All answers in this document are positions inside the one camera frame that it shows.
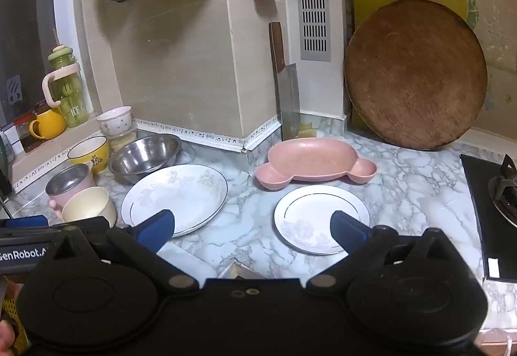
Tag large white floral plate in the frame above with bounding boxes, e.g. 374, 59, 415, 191
120, 164, 228, 238

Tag metal stove burner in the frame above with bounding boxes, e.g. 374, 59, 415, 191
487, 155, 517, 228

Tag person's left hand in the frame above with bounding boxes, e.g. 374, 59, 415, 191
0, 319, 19, 354

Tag black gas stove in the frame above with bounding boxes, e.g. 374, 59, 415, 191
460, 154, 517, 283

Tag white patterned edge tape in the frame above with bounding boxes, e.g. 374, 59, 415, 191
11, 117, 282, 195

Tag pink bear-shaped plate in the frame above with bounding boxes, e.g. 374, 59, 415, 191
254, 138, 379, 192

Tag stainless steel bowl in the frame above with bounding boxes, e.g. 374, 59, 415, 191
109, 134, 183, 184

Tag yellow mug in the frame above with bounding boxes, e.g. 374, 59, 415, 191
29, 107, 66, 140

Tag round wooden cutting board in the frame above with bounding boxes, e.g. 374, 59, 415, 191
343, 0, 489, 151

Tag cream plastic bowl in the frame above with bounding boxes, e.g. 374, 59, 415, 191
61, 186, 118, 228

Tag pink cup with steel lining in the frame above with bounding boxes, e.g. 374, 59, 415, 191
45, 163, 96, 212

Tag yellow bowl with white inside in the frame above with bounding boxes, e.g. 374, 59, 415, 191
67, 135, 111, 176

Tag clear glass jar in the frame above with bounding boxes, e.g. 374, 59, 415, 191
109, 125, 139, 153

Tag dark seasoning jar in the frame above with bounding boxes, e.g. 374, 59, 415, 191
14, 111, 42, 153

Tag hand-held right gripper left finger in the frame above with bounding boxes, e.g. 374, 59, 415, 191
38, 210, 199, 294

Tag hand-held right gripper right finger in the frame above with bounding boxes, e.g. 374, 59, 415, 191
307, 210, 469, 294

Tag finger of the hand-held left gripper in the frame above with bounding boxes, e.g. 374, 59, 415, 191
0, 214, 111, 234

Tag white flower-print bowl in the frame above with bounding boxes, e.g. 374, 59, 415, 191
97, 106, 133, 137

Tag grey vent grille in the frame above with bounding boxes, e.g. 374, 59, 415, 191
293, 0, 333, 62

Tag green transparent bottle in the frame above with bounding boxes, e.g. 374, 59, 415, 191
42, 45, 89, 129

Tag cleaver with wooden handle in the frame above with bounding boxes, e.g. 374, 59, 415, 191
269, 22, 302, 141

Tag small white gold-rimmed plate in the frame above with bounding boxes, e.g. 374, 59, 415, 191
274, 185, 371, 256

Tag green wall sticker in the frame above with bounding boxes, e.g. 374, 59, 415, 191
466, 0, 480, 32

